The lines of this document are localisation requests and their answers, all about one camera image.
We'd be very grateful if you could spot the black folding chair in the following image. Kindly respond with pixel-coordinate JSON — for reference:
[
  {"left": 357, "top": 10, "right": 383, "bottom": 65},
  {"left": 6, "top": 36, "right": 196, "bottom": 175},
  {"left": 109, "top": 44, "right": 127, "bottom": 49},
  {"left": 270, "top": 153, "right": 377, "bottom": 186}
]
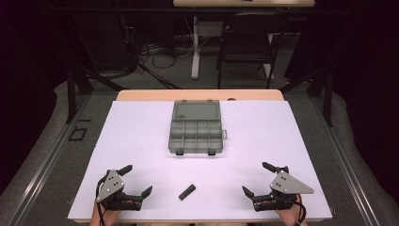
[{"left": 215, "top": 12, "right": 290, "bottom": 90}]

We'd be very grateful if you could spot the small black block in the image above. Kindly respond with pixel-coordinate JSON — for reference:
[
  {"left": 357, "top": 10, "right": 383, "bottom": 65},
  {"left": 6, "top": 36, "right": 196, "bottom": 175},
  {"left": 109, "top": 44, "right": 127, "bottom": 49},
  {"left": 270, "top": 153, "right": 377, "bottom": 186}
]
[{"left": 178, "top": 184, "right": 197, "bottom": 202}]

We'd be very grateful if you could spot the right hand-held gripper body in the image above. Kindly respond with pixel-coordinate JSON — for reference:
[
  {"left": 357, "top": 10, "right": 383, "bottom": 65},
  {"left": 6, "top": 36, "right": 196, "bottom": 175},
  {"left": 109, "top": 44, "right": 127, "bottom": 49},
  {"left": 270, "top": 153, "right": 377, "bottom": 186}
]
[{"left": 252, "top": 166, "right": 315, "bottom": 212}]

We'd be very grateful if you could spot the grey plastic organizer box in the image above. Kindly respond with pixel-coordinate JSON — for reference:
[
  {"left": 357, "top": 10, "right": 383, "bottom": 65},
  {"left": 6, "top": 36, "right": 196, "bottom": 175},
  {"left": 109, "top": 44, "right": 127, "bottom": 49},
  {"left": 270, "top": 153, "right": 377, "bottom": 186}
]
[{"left": 168, "top": 99, "right": 228, "bottom": 156}]

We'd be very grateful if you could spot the person's right hand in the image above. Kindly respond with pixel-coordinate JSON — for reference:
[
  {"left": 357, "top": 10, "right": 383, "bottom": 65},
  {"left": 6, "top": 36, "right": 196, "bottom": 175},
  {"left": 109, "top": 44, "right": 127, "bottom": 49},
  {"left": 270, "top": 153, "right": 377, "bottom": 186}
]
[{"left": 263, "top": 193, "right": 308, "bottom": 226}]

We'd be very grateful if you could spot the black metal stand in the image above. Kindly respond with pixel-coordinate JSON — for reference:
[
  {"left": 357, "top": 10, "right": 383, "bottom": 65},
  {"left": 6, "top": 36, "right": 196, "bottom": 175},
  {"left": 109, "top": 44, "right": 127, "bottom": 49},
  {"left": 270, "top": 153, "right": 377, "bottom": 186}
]
[
  {"left": 64, "top": 64, "right": 126, "bottom": 125},
  {"left": 279, "top": 67, "right": 334, "bottom": 128}
]

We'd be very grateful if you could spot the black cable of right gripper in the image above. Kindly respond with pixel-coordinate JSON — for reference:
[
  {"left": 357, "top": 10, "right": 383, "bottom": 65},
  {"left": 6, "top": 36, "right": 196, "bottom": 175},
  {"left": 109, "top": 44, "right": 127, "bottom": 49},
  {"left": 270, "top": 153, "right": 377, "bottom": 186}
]
[{"left": 293, "top": 193, "right": 308, "bottom": 226}]

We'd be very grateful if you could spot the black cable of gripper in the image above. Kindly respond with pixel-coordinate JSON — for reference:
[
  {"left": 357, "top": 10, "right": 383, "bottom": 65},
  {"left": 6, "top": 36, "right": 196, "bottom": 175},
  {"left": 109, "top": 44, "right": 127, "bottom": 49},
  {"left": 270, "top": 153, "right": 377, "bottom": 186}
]
[
  {"left": 293, "top": 193, "right": 308, "bottom": 226},
  {"left": 95, "top": 175, "right": 109, "bottom": 226}
]

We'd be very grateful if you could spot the white desk leg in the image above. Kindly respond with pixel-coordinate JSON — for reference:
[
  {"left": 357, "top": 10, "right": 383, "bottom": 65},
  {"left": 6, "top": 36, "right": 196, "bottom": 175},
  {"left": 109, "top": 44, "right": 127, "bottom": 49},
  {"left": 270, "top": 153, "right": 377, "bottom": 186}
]
[{"left": 190, "top": 15, "right": 202, "bottom": 80}]

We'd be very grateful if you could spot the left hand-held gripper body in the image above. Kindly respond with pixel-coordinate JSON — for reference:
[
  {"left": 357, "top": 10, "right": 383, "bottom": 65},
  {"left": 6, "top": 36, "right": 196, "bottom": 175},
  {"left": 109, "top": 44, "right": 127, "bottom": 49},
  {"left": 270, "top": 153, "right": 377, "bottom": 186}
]
[{"left": 95, "top": 169, "right": 143, "bottom": 212}]

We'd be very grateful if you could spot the person's left hand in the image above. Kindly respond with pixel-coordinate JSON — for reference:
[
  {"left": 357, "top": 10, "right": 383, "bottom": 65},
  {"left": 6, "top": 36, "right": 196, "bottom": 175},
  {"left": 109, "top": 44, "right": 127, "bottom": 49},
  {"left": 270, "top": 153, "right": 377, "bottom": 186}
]
[{"left": 89, "top": 199, "right": 134, "bottom": 226}]

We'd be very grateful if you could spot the white table mat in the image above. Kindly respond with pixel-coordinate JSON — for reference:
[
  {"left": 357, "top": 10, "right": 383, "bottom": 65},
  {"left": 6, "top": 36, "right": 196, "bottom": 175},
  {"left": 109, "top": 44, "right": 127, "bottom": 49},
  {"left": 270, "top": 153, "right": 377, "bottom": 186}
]
[{"left": 67, "top": 100, "right": 333, "bottom": 221}]

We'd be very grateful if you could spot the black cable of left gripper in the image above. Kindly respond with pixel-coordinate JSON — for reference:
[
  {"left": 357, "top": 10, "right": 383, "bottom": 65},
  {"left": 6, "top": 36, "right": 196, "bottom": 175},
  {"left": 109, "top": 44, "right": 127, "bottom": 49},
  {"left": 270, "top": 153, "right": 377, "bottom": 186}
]
[{"left": 95, "top": 175, "right": 109, "bottom": 226}]

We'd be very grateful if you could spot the light wooden desk top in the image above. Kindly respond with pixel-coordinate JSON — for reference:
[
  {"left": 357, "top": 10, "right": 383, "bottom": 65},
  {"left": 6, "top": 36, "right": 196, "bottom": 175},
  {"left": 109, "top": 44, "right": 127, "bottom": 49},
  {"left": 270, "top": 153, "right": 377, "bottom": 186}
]
[{"left": 172, "top": 0, "right": 316, "bottom": 8}]

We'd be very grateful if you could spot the bundle of floor cables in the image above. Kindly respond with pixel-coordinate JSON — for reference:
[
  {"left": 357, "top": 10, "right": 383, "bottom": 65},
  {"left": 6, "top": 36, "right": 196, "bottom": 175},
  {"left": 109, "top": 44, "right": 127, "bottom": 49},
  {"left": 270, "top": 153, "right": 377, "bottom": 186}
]
[{"left": 123, "top": 18, "right": 196, "bottom": 79}]

